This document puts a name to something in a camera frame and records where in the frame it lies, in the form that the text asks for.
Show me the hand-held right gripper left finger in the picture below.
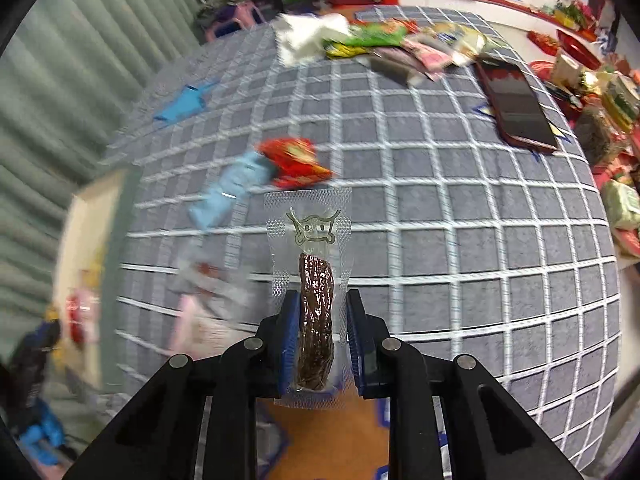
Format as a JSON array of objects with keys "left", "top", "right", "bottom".
[{"left": 62, "top": 290, "right": 301, "bottom": 480}]

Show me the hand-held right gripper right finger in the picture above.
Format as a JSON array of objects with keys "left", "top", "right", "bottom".
[{"left": 346, "top": 289, "right": 583, "bottom": 480}]

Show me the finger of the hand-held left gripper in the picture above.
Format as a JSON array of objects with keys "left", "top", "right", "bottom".
[{"left": 10, "top": 317, "right": 71, "bottom": 463}]

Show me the clear packet of brown jerky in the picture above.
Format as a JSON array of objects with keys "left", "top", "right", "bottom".
[{"left": 264, "top": 187, "right": 355, "bottom": 406}]

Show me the pale pink snack packet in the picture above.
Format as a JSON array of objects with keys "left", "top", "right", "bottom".
[{"left": 167, "top": 294, "right": 251, "bottom": 361}]

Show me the orange mat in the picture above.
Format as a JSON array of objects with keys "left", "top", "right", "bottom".
[{"left": 257, "top": 392, "right": 393, "bottom": 480}]

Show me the clear snack packet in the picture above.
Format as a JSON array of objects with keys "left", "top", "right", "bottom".
[{"left": 170, "top": 260, "right": 256, "bottom": 313}]

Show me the grey checked tablecloth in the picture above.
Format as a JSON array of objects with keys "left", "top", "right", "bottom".
[{"left": 97, "top": 5, "right": 621, "bottom": 471}]

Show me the light blue snack packet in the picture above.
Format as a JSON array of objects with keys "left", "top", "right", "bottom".
[{"left": 187, "top": 152, "right": 273, "bottom": 231}]

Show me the beige cardboard box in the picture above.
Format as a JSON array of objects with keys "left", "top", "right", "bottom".
[{"left": 52, "top": 167, "right": 143, "bottom": 393}]

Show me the red snack packet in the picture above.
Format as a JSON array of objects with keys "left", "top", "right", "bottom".
[{"left": 256, "top": 137, "right": 335, "bottom": 190}]

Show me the blue paper scrap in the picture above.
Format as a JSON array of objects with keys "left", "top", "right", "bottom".
[{"left": 152, "top": 82, "right": 218, "bottom": 123}]

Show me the red-cased smartphone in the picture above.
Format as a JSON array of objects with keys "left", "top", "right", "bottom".
[{"left": 472, "top": 57, "right": 560, "bottom": 155}]

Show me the yellow snack packet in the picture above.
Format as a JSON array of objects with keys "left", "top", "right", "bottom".
[{"left": 324, "top": 42, "right": 373, "bottom": 60}]

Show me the white crumpled plastic bag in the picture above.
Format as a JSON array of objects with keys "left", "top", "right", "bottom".
[{"left": 272, "top": 12, "right": 353, "bottom": 67}]

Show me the green snack packet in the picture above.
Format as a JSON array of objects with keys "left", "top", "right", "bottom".
[{"left": 345, "top": 21, "right": 408, "bottom": 48}]

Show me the pink plastic stool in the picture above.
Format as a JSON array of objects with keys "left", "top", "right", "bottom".
[{"left": 202, "top": 0, "right": 266, "bottom": 43}]

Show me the heap of assorted snack packets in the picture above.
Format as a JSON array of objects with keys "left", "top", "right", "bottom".
[{"left": 542, "top": 0, "right": 640, "bottom": 258}]

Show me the red tray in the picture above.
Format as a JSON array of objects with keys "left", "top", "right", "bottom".
[{"left": 555, "top": 27, "right": 603, "bottom": 71}]

